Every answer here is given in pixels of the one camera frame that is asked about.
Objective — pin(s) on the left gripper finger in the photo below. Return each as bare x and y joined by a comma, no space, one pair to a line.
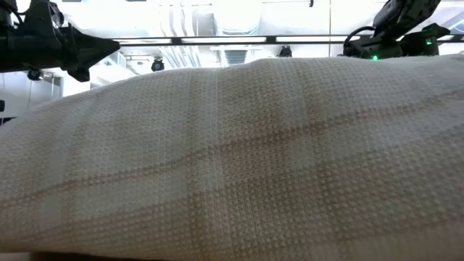
90,56
90,41

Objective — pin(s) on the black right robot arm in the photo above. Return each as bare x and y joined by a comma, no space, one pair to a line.
395,21

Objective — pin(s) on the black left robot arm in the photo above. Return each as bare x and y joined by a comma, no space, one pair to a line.
11,50

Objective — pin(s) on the black ceiling spotlight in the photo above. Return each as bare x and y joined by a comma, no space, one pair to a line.
285,51
34,75
157,65

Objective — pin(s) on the black linear ceiling light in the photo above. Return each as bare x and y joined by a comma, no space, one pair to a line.
177,40

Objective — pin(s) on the folded white checked towel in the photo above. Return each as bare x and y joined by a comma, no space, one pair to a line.
232,163

